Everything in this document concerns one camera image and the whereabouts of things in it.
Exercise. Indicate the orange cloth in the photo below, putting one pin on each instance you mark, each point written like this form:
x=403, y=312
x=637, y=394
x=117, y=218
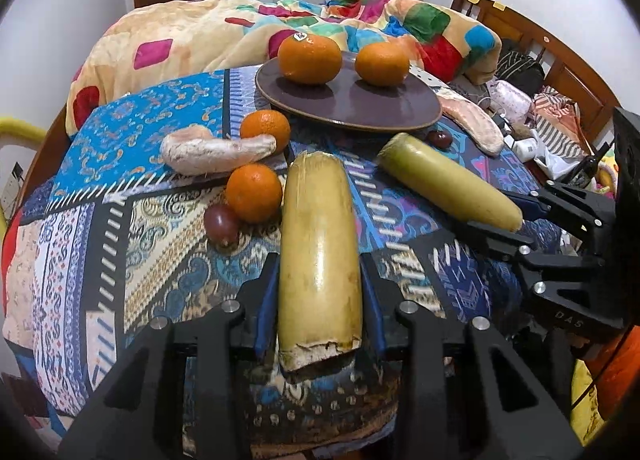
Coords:
x=617, y=370

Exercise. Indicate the pale pink root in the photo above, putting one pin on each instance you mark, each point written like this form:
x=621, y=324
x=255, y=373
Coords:
x=475, y=123
x=200, y=153

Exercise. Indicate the thick yellow sugarcane piece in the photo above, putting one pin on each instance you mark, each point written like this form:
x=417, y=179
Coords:
x=320, y=265

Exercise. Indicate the colourful patchwork quilt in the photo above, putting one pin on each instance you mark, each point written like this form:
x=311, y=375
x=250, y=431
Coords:
x=200, y=30

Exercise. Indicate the orange with white sticker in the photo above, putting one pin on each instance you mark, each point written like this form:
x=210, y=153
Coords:
x=310, y=59

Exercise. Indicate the white plastic bag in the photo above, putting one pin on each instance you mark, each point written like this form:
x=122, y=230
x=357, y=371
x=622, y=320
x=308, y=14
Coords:
x=557, y=160

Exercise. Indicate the yellow padded bar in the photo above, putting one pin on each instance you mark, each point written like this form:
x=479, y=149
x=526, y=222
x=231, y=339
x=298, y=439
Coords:
x=20, y=128

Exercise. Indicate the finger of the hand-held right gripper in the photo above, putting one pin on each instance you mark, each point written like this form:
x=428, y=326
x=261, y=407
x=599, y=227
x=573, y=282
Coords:
x=492, y=235
x=530, y=203

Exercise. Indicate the blue patterned blanket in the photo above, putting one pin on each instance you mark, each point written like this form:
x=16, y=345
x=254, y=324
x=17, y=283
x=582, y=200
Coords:
x=150, y=230

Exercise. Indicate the pink dotted pouch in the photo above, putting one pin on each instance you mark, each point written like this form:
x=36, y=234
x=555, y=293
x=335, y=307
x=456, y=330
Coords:
x=512, y=96

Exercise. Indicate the wooden headboard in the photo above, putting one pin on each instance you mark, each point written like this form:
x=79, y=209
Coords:
x=555, y=48

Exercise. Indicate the slim green-yellow sugarcane piece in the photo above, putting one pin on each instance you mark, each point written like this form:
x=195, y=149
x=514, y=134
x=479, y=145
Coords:
x=450, y=180

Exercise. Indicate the dark wine bottle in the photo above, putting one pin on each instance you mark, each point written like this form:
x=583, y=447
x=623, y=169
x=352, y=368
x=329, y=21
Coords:
x=587, y=168

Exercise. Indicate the dark red jujube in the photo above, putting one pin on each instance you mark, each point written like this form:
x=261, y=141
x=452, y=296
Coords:
x=441, y=139
x=221, y=225

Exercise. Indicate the brown oval plate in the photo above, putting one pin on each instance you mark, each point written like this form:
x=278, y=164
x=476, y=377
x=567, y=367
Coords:
x=350, y=105

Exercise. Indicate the black bag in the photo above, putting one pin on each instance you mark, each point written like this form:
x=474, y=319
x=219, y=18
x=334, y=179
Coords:
x=522, y=71

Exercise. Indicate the striped cloth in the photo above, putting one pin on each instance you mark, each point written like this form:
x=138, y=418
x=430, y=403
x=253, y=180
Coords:
x=560, y=115

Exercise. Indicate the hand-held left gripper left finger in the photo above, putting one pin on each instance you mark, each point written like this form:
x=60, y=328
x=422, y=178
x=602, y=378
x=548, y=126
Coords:
x=267, y=310

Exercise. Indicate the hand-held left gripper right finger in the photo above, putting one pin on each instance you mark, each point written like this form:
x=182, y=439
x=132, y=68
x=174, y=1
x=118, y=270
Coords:
x=372, y=310

